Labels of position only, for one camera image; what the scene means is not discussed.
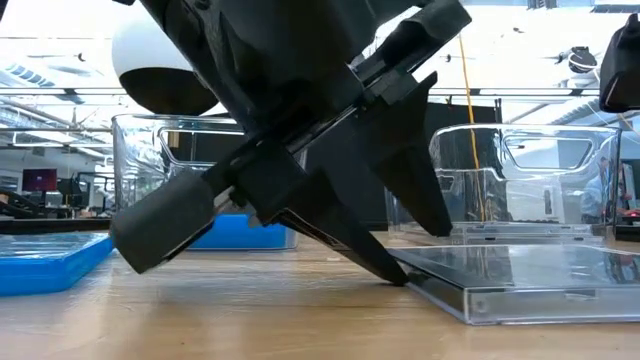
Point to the black workstation frame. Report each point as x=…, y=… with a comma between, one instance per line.
x=85, y=192

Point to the dark red monitor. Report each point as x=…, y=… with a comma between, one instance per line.
x=40, y=179

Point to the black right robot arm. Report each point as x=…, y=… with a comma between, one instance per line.
x=622, y=65

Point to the grey square packets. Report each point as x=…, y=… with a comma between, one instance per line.
x=500, y=240

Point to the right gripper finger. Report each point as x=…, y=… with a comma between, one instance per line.
x=345, y=235
x=410, y=150

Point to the clear plastic bin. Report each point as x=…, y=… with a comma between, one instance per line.
x=450, y=150
x=145, y=165

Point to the clear grey jewel case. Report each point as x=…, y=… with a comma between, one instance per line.
x=500, y=228
x=525, y=280

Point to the white globe lamp black base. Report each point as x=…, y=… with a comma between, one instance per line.
x=150, y=75

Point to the person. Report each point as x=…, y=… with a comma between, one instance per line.
x=595, y=195

